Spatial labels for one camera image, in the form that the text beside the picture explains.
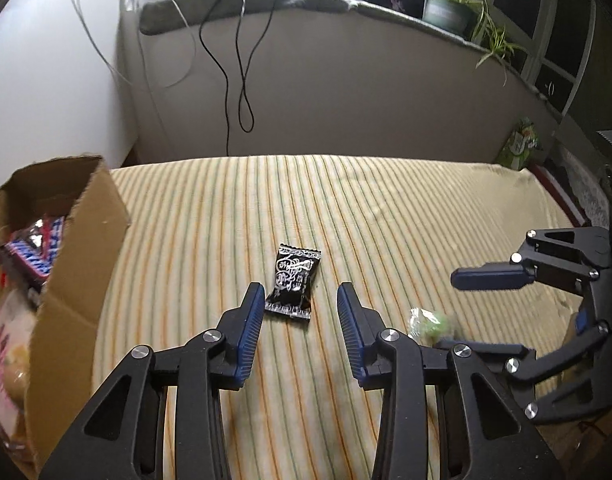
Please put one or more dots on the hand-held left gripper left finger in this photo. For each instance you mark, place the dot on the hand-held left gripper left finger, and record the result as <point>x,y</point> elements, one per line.
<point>251,330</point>

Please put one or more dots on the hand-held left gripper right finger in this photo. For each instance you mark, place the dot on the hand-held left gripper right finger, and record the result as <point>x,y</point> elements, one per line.
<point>348,330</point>

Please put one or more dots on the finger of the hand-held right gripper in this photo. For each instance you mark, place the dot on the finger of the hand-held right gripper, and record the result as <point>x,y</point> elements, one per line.
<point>516,355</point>
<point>486,277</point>

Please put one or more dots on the black candy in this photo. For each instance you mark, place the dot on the black candy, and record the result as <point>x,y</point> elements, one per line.
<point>291,280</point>

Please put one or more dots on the pale green candy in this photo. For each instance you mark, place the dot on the pale green candy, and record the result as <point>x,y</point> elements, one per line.
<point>431,325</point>

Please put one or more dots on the cardboard box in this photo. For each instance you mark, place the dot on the cardboard box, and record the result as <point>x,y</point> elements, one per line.
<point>85,260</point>

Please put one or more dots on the patterned cloth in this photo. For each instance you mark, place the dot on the patterned cloth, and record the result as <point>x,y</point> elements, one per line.
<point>581,195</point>

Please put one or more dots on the striped blanket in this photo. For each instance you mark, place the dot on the striped blanket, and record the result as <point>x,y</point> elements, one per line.
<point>386,210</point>

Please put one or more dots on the green snack bag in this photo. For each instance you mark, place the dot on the green snack bag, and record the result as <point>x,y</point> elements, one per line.
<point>518,145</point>

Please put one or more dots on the white pink bread packet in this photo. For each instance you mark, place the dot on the white pink bread packet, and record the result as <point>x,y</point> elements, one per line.
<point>5,360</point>

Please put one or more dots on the potted spider plant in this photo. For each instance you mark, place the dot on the potted spider plant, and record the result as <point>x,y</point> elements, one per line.
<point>446,12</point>

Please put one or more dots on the grey ledge pad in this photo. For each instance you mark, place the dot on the grey ledge pad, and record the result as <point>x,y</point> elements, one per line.
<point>336,2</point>

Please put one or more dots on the white window frame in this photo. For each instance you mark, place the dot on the white window frame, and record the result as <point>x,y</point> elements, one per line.
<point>541,20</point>

